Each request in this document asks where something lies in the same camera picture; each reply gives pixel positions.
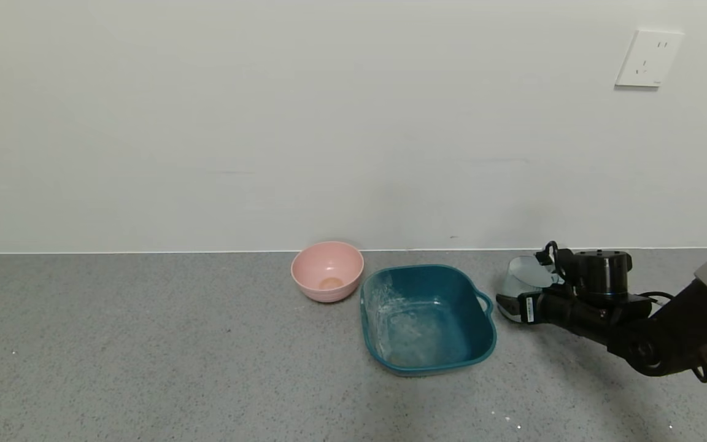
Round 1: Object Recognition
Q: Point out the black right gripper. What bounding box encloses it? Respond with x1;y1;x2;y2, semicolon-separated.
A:
495;289;576;327

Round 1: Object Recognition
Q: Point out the white wall power socket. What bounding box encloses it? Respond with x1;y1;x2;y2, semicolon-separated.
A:
615;29;685;88

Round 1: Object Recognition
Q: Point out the teal square plastic basin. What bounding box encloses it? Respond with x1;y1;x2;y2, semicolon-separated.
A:
360;265;496;376

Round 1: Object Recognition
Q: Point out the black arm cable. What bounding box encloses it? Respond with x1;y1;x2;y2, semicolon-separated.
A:
638;291;677;308

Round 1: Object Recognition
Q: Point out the pink ribbed plastic bowl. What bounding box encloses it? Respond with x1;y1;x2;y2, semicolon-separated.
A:
291;241;365;303

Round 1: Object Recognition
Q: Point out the clear ribbed cup with handle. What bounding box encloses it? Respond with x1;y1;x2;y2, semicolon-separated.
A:
503;256;566;321

